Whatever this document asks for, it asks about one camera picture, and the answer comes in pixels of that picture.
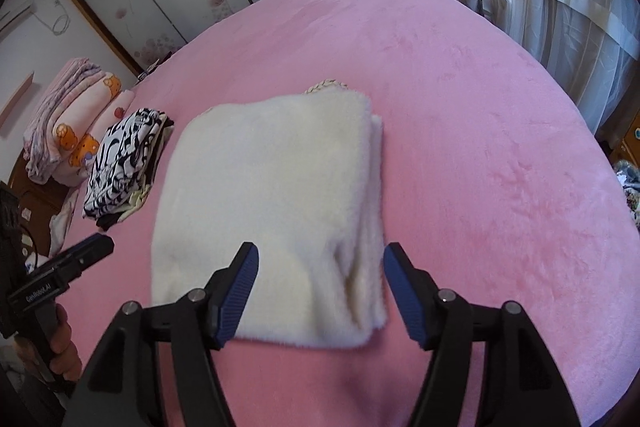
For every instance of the person's left hand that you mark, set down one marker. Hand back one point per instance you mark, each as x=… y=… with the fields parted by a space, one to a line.
x=67 y=347

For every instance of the wooden headboard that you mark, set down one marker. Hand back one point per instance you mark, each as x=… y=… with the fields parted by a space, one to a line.
x=42 y=204

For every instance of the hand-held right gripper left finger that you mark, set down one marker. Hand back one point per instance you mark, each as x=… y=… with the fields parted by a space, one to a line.
x=237 y=292

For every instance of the pink bed blanket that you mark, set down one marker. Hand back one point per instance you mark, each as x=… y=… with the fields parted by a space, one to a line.
x=475 y=157

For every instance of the purple floral folded quilt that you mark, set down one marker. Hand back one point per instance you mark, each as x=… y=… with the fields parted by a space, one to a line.
x=55 y=107

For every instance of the black and white printed clothes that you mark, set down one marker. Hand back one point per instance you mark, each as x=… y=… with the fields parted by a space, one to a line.
x=120 y=157

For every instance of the light cloth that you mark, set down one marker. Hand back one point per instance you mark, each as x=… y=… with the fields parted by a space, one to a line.
x=62 y=222

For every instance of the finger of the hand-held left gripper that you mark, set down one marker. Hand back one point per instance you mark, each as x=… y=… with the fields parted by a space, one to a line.
x=87 y=257

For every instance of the white air conditioner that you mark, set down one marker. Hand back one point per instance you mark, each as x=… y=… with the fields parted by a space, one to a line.
x=15 y=13

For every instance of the pink bear print quilt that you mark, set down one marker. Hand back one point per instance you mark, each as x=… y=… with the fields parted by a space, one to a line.
x=90 y=112

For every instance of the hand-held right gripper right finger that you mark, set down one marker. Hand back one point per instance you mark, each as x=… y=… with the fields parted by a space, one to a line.
x=405 y=292

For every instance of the wooden drawer cabinet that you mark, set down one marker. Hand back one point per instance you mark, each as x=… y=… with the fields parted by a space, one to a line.
x=627 y=139

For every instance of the white fuzzy cardigan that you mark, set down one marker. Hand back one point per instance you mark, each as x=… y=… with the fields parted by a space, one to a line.
x=270 y=167

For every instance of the floral printed cloth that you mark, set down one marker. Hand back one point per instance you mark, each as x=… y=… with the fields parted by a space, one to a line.
x=629 y=192

